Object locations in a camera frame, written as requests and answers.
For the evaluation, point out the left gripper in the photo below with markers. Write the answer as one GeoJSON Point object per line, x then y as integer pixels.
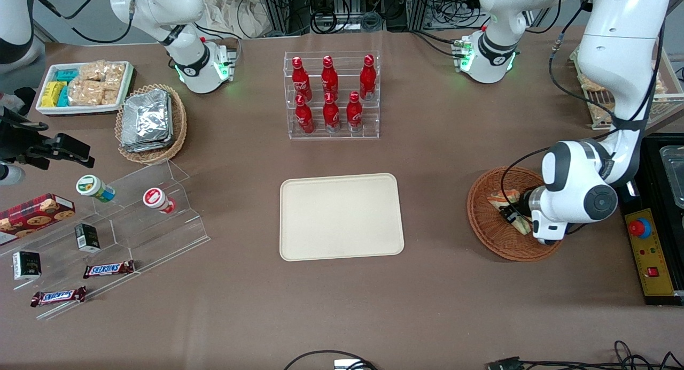
{"type": "Point", "coordinates": [524, 201]}

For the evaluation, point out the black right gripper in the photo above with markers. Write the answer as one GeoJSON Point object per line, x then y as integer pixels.
{"type": "Point", "coordinates": [15, 141]}

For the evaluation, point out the triangular sandwich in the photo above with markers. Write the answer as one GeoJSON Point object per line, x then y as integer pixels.
{"type": "Point", "coordinates": [498, 199]}

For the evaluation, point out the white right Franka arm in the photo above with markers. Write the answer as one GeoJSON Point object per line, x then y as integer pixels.
{"type": "Point", "coordinates": [187, 54]}

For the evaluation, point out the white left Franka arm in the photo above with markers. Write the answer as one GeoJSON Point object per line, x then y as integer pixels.
{"type": "Point", "coordinates": [614, 49]}

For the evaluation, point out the round brown wicker basket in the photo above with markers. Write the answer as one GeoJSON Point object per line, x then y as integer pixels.
{"type": "Point", "coordinates": [486, 231]}

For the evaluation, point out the white rectangular snack tray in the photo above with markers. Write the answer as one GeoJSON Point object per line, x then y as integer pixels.
{"type": "Point", "coordinates": [45, 110]}

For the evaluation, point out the oval tan wicker basket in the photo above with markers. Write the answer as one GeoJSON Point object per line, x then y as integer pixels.
{"type": "Point", "coordinates": [179, 124]}

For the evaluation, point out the cream plastic serving tray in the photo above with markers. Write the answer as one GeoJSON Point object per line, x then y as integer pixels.
{"type": "Point", "coordinates": [336, 220]}

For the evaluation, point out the green lid snack cup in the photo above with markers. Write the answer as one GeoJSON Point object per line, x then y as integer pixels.
{"type": "Point", "coordinates": [93, 187]}

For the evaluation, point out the teal snack packet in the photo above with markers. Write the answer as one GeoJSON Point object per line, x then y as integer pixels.
{"type": "Point", "coordinates": [63, 97]}
{"type": "Point", "coordinates": [67, 75]}

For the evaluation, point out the yellow snack packet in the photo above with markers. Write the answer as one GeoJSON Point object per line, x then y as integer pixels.
{"type": "Point", "coordinates": [52, 93]}

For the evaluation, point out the clear bag of crackers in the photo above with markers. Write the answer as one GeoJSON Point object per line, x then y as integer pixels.
{"type": "Point", "coordinates": [110, 93]}
{"type": "Point", "coordinates": [92, 71]}
{"type": "Point", "coordinates": [115, 73]}
{"type": "Point", "coordinates": [85, 93]}

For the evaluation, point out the red tartan cookie box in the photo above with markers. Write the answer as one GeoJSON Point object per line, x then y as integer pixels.
{"type": "Point", "coordinates": [32, 215]}

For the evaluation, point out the silver foil pack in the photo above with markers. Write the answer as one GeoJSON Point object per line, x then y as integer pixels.
{"type": "Point", "coordinates": [145, 116]}
{"type": "Point", "coordinates": [171, 135]}

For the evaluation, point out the small black green box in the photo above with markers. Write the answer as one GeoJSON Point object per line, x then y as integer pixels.
{"type": "Point", "coordinates": [87, 238]}

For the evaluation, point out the red lid snack cup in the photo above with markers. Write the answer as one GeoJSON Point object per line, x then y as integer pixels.
{"type": "Point", "coordinates": [156, 199]}

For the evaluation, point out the clear acrylic stepped stand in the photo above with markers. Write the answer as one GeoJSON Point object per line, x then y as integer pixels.
{"type": "Point", "coordinates": [155, 236]}

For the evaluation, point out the small black white box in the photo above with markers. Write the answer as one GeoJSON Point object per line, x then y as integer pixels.
{"type": "Point", "coordinates": [26, 266]}

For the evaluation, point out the red emergency stop button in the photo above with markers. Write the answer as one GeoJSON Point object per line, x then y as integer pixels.
{"type": "Point", "coordinates": [637, 228]}

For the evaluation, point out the Snickers chocolate bar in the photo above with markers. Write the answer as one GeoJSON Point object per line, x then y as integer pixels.
{"type": "Point", "coordinates": [108, 269]}
{"type": "Point", "coordinates": [59, 296]}

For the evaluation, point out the black machine base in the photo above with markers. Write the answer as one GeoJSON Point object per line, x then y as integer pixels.
{"type": "Point", "coordinates": [649, 172]}

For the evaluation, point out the wrapped bread pack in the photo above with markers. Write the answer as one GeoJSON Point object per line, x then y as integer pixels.
{"type": "Point", "coordinates": [592, 84]}

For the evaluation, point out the yellow control panel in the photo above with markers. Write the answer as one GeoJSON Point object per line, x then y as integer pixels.
{"type": "Point", "coordinates": [654, 252]}

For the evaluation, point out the clear plastic container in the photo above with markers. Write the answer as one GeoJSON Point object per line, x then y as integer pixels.
{"type": "Point", "coordinates": [673, 177]}

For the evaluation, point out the red cola bottle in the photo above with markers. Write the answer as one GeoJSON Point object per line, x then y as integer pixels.
{"type": "Point", "coordinates": [329, 80]}
{"type": "Point", "coordinates": [331, 116]}
{"type": "Point", "coordinates": [301, 81]}
{"type": "Point", "coordinates": [367, 78]}
{"type": "Point", "coordinates": [354, 113]}
{"type": "Point", "coordinates": [304, 117]}

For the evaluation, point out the clear acrylic bottle rack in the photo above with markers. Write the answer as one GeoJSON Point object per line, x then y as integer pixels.
{"type": "Point", "coordinates": [342, 135]}

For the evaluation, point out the beige crumpled cloth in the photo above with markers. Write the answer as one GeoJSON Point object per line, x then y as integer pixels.
{"type": "Point", "coordinates": [230, 12]}

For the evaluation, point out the white plug connector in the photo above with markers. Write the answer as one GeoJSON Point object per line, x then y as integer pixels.
{"type": "Point", "coordinates": [347, 364]}

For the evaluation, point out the grey power strip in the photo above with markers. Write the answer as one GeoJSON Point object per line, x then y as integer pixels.
{"type": "Point", "coordinates": [342, 23]}

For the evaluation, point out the aluminium frame post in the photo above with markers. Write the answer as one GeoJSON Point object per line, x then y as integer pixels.
{"type": "Point", "coordinates": [275, 9]}
{"type": "Point", "coordinates": [419, 6]}

